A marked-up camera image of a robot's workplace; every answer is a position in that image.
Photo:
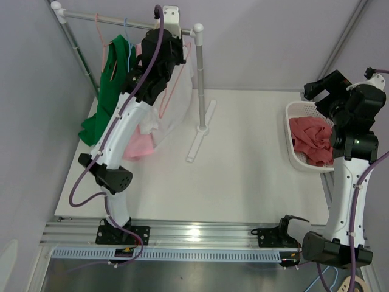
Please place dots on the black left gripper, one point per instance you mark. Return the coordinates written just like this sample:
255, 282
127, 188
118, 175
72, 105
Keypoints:
177, 41

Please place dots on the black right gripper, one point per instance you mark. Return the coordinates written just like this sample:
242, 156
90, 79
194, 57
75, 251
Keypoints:
336, 84

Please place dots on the coral red t shirt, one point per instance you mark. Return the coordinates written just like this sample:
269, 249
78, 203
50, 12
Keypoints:
311, 136

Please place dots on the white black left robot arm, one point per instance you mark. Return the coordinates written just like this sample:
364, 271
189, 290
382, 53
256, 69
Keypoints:
161, 53

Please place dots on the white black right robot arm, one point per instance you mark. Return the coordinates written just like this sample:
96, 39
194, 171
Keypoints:
352, 107

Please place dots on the blue plastic hanger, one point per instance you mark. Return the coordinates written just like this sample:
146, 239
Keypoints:
129, 42

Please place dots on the green t shirt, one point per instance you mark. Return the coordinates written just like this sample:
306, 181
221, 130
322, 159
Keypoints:
121, 58

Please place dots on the white t shirt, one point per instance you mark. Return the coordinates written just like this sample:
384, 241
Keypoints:
178, 106

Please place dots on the pink t shirt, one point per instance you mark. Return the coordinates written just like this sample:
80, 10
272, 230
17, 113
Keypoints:
141, 142

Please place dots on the wooden hanger on floor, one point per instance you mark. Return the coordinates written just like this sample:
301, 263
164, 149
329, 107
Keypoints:
359, 285

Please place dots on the white perforated plastic basket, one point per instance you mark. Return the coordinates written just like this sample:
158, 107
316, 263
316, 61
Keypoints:
298, 160

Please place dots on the silver white clothes rack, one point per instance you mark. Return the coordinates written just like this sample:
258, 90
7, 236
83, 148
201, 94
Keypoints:
197, 33

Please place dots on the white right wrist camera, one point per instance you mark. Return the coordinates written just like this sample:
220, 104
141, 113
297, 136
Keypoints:
373, 77

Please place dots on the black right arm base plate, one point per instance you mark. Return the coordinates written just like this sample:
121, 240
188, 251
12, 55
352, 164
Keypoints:
275, 237

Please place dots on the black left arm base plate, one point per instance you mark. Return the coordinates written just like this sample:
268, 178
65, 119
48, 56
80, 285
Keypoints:
109, 235

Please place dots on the white slotted cable duct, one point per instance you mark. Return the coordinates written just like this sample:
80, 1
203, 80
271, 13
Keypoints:
193, 255

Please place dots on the aluminium rail frame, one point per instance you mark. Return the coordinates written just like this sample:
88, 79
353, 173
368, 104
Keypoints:
82, 232

